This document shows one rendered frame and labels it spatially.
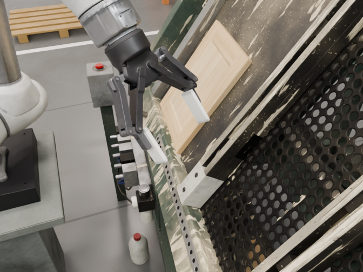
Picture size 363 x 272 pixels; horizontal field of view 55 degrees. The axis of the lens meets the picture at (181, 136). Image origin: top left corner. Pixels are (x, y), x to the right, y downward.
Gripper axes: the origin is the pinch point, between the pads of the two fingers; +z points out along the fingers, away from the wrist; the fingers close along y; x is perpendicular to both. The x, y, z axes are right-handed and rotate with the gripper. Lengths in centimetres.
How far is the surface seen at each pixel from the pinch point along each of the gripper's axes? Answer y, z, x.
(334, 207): 7.5, 23.7, -17.2
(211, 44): 61, -6, 34
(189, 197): 13.4, 25.3, 28.4
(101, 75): 50, -16, 88
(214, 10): 73, -15, 34
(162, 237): 35, 68, 100
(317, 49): 36.3, 3.0, -12.6
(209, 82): 49, 4, 32
